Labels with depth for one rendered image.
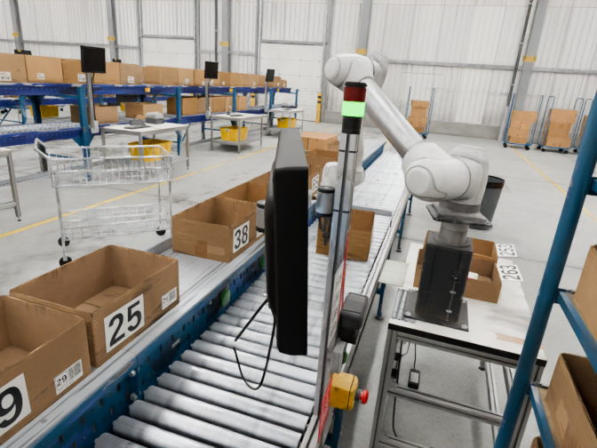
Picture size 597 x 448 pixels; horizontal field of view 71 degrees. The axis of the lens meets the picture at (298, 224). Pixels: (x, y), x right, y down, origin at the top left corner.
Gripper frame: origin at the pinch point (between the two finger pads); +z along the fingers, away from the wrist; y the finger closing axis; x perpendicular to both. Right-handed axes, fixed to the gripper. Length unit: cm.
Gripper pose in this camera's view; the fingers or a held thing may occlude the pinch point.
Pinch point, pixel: (326, 238)
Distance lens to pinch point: 226.5
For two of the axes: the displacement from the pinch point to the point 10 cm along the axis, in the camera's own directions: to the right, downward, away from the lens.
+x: 3.2, -2.9, 9.0
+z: -0.7, 9.4, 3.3
